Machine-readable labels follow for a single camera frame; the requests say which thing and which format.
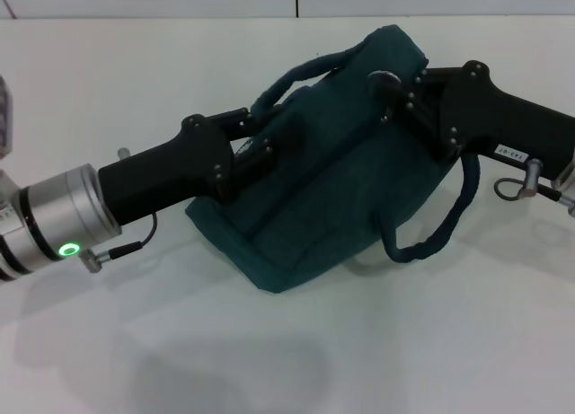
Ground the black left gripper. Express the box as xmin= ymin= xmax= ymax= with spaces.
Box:
xmin=97 ymin=108 xmax=278 ymax=225

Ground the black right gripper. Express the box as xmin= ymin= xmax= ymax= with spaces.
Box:
xmin=367 ymin=59 xmax=575 ymax=181

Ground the dark teal fabric lunch bag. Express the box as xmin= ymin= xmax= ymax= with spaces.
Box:
xmin=184 ymin=25 xmax=482 ymax=295

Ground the dark left arm cable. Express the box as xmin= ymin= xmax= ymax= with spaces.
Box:
xmin=79 ymin=211 xmax=158 ymax=275

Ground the dark arm cable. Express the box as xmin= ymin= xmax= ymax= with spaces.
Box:
xmin=79 ymin=211 xmax=158 ymax=275
xmin=492 ymin=157 xmax=568 ymax=204

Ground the dark right arm cable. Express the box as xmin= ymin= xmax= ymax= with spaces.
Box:
xmin=492 ymin=157 xmax=568 ymax=204

